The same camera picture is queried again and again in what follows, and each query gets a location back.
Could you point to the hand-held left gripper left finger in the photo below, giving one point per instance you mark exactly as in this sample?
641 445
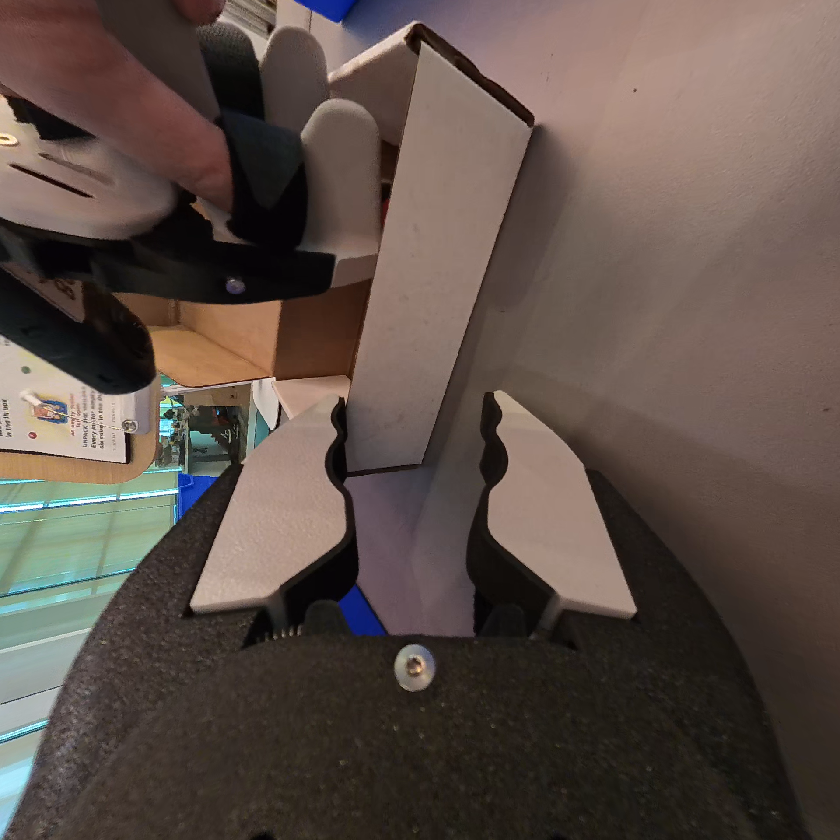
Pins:
275 525

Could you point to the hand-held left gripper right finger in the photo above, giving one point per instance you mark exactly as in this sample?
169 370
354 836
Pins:
558 525

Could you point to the white cardboard box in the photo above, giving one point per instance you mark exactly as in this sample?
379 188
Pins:
439 262

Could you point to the person's right hand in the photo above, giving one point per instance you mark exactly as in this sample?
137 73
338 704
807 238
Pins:
98 85

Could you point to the blue plastic bin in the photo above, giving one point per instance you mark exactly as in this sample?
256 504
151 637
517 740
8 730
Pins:
331 8
364 613

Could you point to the instruction sheet on stand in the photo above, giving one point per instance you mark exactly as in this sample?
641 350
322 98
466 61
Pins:
141 466

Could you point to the printed instruction sheet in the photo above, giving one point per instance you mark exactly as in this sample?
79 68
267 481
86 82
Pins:
59 426

